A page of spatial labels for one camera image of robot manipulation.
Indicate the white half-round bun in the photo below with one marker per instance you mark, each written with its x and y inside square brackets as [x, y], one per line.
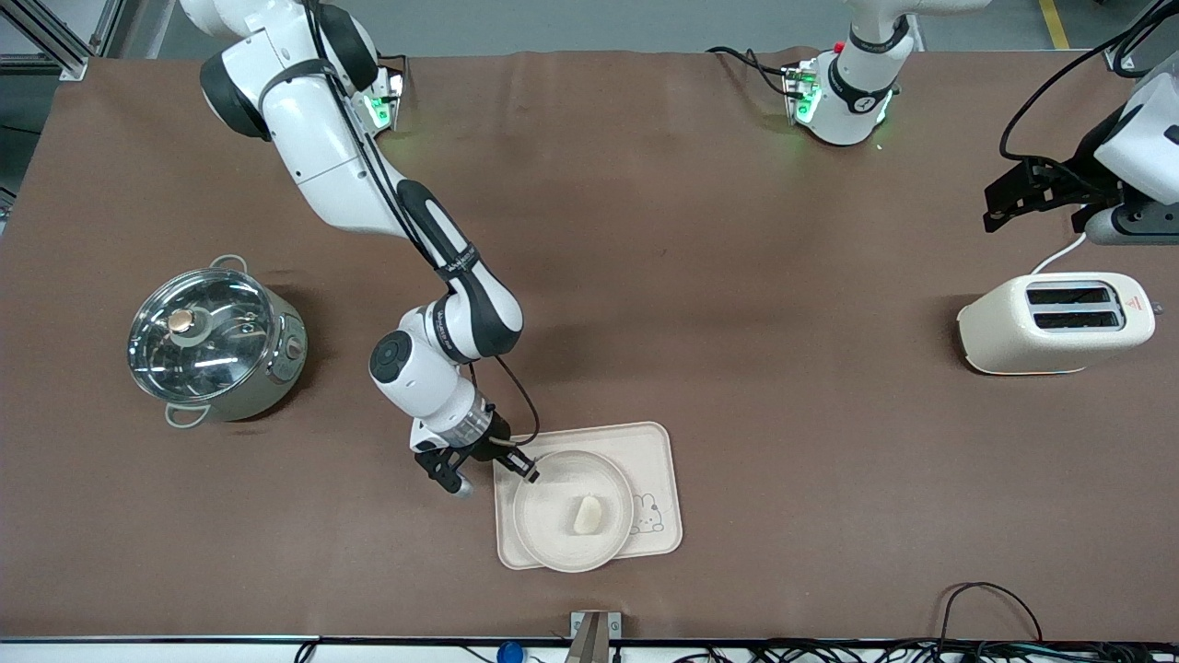
[588, 516]

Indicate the cream round plate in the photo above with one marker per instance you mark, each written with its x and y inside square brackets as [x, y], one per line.
[562, 543]

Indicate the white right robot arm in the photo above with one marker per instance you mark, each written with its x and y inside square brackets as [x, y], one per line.
[313, 138]

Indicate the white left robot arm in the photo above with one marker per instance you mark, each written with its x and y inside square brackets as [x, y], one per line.
[857, 101]

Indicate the cream tray with rabbit print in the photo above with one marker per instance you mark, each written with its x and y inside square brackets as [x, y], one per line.
[659, 460]

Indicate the white two-slot toaster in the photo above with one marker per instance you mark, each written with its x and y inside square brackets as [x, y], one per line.
[1004, 336]

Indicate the silver electric cooking pot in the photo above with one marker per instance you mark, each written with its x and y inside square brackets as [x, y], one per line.
[281, 368]

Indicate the small blue round object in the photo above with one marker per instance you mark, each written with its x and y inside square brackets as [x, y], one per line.
[509, 654]

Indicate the glass pot lid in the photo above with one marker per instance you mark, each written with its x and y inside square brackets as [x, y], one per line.
[221, 359]

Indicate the grey metal camera bracket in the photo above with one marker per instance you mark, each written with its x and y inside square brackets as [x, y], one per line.
[594, 635]

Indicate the aluminium frame profile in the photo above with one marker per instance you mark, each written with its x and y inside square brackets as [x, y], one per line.
[46, 64]

